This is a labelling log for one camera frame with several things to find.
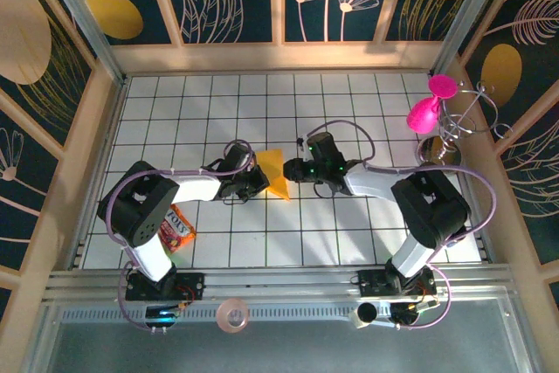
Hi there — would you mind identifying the yellow cloth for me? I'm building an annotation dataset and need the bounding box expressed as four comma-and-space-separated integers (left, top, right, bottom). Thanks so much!
255, 148, 293, 203

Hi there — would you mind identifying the orange snack bag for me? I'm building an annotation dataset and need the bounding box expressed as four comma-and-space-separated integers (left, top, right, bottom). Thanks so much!
159, 204, 197, 254

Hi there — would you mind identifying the pink plastic goblet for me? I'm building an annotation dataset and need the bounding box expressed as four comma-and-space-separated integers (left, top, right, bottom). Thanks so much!
407, 74, 459, 134

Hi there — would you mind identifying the pink tape roll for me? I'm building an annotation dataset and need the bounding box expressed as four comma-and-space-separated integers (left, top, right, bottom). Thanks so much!
216, 297, 251, 334

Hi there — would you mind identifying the white tape roll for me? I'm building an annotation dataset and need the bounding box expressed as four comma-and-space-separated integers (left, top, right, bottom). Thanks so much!
351, 301, 379, 330

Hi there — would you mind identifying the left black controller box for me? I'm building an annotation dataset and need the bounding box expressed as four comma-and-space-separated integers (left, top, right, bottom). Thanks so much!
145, 305, 181, 330

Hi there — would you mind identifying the black controller box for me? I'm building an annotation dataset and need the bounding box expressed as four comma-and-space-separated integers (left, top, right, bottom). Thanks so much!
390, 298, 440, 331
145, 305, 181, 330

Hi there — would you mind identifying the right black controller box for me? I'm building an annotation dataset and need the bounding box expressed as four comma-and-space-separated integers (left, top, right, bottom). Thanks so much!
390, 298, 440, 331

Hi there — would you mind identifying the grey metal panel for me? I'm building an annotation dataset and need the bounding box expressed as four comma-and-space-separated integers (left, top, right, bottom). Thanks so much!
25, 298, 542, 373

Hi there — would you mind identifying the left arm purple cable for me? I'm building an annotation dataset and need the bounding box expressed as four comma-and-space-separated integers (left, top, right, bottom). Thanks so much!
102, 139, 257, 334

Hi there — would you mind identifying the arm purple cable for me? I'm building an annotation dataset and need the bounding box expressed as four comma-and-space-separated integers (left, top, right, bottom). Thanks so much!
305, 120, 498, 333
102, 139, 257, 334

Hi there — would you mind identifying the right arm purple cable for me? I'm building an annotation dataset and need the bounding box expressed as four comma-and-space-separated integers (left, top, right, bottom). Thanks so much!
305, 120, 498, 333

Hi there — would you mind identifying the aluminium mounting rail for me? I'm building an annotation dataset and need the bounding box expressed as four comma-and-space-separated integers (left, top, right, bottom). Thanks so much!
43, 263, 516, 304

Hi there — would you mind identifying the silver wire glass rack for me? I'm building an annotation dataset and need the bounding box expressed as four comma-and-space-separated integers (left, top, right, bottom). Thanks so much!
417, 79, 515, 171

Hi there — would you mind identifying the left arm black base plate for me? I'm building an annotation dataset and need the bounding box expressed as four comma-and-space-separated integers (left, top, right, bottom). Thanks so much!
125, 271, 206, 302

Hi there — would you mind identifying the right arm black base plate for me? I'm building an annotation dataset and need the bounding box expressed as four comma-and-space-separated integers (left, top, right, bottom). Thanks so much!
356, 268, 438, 298

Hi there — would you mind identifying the slotted grey cable duct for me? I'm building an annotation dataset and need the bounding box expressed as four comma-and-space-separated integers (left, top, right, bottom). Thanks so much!
60, 306, 512, 324

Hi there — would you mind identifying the aluminium frame post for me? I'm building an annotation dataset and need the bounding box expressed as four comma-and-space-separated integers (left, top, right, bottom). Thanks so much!
431, 0, 512, 77
34, 0, 128, 86

